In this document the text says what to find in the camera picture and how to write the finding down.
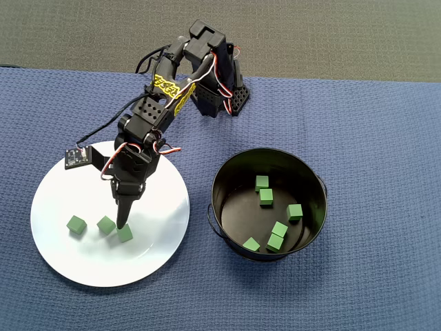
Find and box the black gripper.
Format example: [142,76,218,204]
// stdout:
[110,137,163,230]

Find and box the white round plate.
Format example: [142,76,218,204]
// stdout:
[30,140,191,288]

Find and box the black metal bucket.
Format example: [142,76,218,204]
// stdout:
[206,147,328,263]

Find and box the blue woven tablecloth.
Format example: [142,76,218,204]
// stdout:
[0,65,441,331]

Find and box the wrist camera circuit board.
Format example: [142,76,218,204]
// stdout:
[64,144,114,172]

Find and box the red white servo wire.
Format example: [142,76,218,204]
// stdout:
[100,139,183,181]

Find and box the thin black camera cable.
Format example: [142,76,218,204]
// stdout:
[75,46,173,151]

